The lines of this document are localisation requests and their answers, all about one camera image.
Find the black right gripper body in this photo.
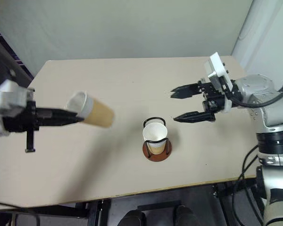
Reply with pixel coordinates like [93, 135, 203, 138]
[197, 80, 227, 116]

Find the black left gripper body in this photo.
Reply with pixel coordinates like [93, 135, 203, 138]
[2, 100, 41, 153]

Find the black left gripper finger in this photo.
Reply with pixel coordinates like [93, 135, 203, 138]
[37, 116, 85, 129]
[36, 107, 79, 118]

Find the white paper cup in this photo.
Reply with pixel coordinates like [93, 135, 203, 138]
[142, 122, 168, 155]

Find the black cable bundle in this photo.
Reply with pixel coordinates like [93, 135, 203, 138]
[226, 143, 262, 226]

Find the dark rounded shape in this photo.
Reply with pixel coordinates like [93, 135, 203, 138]
[173, 204, 197, 226]
[117, 209, 147, 226]

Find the dark furniture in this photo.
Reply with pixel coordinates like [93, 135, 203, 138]
[0, 20, 35, 93]

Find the black wire cup holder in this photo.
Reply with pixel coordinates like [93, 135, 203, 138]
[142, 116, 173, 163]

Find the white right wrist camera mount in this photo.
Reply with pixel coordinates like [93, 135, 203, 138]
[203, 52, 238, 114]

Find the black table frame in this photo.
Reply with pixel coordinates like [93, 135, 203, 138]
[0, 176, 262, 226]

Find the brown paper cup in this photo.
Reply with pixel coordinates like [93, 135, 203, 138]
[65, 90, 115, 129]

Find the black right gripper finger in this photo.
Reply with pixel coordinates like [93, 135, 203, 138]
[169, 82, 201, 100]
[173, 110, 216, 124]

